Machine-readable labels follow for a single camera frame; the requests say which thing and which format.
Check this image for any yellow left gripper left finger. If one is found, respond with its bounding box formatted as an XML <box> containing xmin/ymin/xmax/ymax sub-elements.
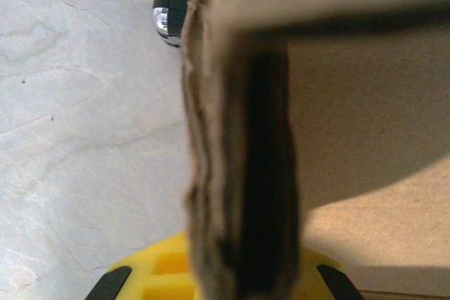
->
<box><xmin>84</xmin><ymin>231</ymin><xmax>196</xmax><ymax>300</ymax></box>

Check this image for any brown cardboard box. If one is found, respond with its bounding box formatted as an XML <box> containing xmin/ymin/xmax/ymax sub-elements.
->
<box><xmin>181</xmin><ymin>0</ymin><xmax>450</xmax><ymax>300</ymax></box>

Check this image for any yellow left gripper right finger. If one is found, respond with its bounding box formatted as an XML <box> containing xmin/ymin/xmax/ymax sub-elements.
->
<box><xmin>298</xmin><ymin>245</ymin><xmax>363</xmax><ymax>300</ymax></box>

